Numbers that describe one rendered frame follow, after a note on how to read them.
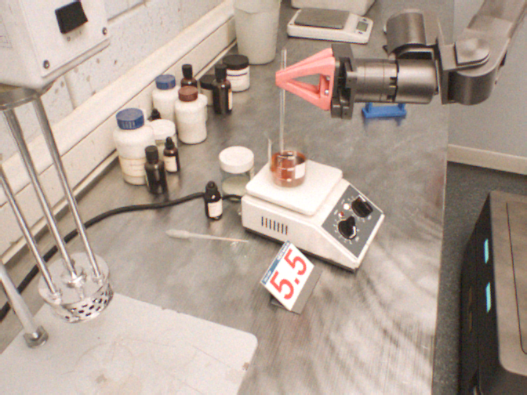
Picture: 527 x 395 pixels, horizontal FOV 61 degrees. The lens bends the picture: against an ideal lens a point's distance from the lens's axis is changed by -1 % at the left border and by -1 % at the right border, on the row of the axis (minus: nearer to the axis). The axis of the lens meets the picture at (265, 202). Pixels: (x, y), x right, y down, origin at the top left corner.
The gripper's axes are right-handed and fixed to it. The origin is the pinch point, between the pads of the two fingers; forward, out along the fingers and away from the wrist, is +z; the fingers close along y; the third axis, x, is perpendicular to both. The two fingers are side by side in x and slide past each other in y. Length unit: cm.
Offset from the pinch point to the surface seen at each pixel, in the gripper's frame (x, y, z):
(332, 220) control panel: 19.6, 6.0, -8.2
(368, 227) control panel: 22.3, 4.4, -14.2
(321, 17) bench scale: 21, -93, -12
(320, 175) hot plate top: 16.9, -1.5, -6.5
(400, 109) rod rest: 25, -39, -28
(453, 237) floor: 101, -76, -70
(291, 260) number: 23.0, 11.3, -2.1
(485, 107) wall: 71, -130, -91
